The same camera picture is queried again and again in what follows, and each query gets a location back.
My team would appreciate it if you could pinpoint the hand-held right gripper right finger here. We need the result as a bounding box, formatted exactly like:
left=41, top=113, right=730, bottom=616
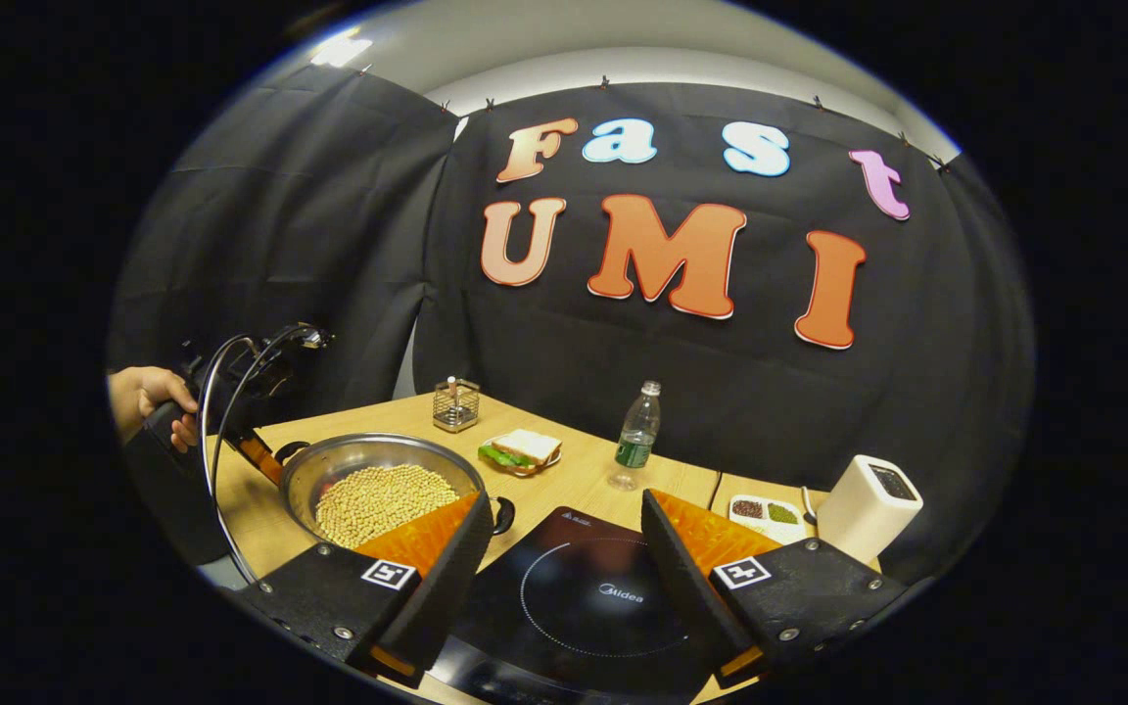
left=640, top=487, right=913, bottom=691

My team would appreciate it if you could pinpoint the small ceiling light panel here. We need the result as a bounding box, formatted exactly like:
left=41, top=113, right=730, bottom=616
left=309, top=27, right=374, bottom=70

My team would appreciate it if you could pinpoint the clear water bottle green label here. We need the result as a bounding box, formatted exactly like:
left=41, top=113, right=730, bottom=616
left=608, top=380, right=663, bottom=491

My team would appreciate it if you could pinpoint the steel pot with black handles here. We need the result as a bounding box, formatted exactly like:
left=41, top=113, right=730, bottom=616
left=270, top=433, right=518, bottom=551

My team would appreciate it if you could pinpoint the looped gripper cable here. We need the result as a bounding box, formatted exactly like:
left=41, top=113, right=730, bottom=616
left=197, top=328, right=330, bottom=584

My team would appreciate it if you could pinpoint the white bread sandwich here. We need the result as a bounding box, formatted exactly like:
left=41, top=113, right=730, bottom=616
left=491, top=428, right=563, bottom=469

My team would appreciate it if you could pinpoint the white divided dish of beans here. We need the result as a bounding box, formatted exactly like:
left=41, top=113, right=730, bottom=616
left=726, top=493, right=810, bottom=545

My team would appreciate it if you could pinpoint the pile of yellow soybeans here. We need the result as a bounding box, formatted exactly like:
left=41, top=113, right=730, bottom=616
left=314, top=463, right=460, bottom=549

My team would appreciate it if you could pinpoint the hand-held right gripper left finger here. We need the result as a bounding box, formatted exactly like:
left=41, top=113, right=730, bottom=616
left=231, top=490, right=496, bottom=691

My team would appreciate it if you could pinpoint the black induction cooktop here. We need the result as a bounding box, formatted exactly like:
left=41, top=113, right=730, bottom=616
left=427, top=504, right=771, bottom=705

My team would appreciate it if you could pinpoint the small white plate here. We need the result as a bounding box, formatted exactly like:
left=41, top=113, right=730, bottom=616
left=478, top=443, right=565, bottom=479

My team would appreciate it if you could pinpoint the metal wire holder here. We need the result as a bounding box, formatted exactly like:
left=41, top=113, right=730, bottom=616
left=432, top=375, right=482, bottom=434

